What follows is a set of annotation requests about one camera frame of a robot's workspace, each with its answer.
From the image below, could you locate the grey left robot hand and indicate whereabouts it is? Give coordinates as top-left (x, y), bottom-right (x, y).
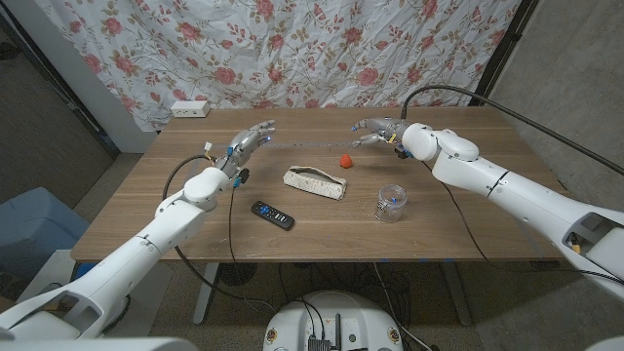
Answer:
top-left (214, 119), bottom-right (277, 189)

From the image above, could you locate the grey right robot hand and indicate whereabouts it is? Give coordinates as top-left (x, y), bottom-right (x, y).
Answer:
top-left (350, 116), bottom-right (410, 160)

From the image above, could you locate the cream dotted pen bag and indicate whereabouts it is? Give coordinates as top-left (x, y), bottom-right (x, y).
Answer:
top-left (283, 165), bottom-right (348, 202)

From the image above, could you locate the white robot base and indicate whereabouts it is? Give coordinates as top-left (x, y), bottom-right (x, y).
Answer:
top-left (262, 291), bottom-right (405, 351)

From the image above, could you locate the black TV remote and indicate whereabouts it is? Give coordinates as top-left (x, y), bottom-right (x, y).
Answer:
top-left (251, 200), bottom-right (295, 232)

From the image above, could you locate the clear plastic cup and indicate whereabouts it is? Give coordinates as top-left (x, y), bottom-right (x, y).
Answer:
top-left (373, 183), bottom-right (409, 224)

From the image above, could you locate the white power strip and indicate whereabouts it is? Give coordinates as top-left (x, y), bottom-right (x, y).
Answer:
top-left (170, 99), bottom-right (212, 119)

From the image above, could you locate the floral fabric backdrop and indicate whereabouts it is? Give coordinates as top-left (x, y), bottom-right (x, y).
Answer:
top-left (33, 0), bottom-right (522, 133)

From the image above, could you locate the black round floor disc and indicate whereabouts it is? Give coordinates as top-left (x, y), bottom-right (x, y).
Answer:
top-left (217, 262), bottom-right (258, 287)

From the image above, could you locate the black stand pole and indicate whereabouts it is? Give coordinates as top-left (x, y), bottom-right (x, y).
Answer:
top-left (468, 0), bottom-right (540, 107)

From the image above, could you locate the white table leg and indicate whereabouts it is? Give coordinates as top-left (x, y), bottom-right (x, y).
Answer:
top-left (192, 262), bottom-right (220, 326)

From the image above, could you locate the grey table leg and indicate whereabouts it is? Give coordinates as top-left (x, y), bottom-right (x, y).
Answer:
top-left (441, 261), bottom-right (474, 327)

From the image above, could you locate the blue floor pad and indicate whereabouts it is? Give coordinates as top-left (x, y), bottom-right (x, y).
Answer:
top-left (72, 261), bottom-right (98, 282)

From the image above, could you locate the blue plastic bin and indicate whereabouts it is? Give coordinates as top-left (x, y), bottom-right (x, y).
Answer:
top-left (0, 186), bottom-right (91, 279)

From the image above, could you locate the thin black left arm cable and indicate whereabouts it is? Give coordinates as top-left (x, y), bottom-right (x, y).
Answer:
top-left (226, 186), bottom-right (245, 274)

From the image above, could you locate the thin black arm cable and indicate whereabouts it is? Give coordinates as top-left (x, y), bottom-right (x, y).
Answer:
top-left (421, 160), bottom-right (624, 287)
top-left (226, 186), bottom-right (245, 274)

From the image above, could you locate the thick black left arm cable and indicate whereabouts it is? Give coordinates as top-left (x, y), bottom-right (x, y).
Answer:
top-left (162, 154), bottom-right (277, 313)

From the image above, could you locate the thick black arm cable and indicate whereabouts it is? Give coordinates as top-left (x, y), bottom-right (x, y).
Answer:
top-left (400, 84), bottom-right (624, 176)
top-left (162, 154), bottom-right (277, 313)

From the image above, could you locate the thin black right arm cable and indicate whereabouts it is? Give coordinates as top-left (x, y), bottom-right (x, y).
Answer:
top-left (421, 160), bottom-right (624, 287)

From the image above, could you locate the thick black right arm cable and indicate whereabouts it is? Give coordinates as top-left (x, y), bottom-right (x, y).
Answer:
top-left (400, 84), bottom-right (624, 176)

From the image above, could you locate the white floor cable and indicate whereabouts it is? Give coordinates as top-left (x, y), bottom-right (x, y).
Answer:
top-left (372, 262), bottom-right (433, 351)

